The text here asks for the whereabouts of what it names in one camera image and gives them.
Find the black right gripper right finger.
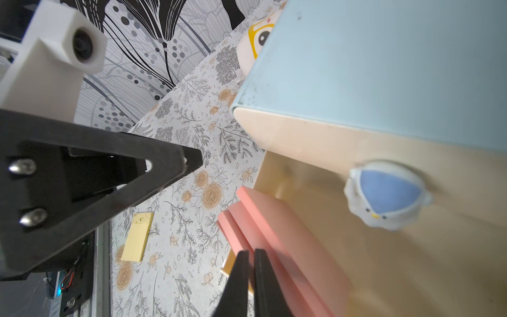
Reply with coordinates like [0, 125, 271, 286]
[254, 249, 293, 317]

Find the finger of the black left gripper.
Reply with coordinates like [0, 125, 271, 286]
[1, 110, 203, 277]

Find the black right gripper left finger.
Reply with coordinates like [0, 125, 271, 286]
[213, 250, 250, 317]

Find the pink sticky note pad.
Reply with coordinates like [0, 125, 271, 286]
[217, 187, 351, 316]

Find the small yellow sticky note pad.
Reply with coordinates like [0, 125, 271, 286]
[121, 213, 154, 262]

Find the light blue drawer cabinet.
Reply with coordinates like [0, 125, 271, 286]
[232, 1, 506, 316]

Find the pink white plush toy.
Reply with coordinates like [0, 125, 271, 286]
[236, 10, 282, 76]

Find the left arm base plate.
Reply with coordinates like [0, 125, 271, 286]
[44, 233, 95, 316]

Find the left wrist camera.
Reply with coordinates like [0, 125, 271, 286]
[1, 1, 107, 123]

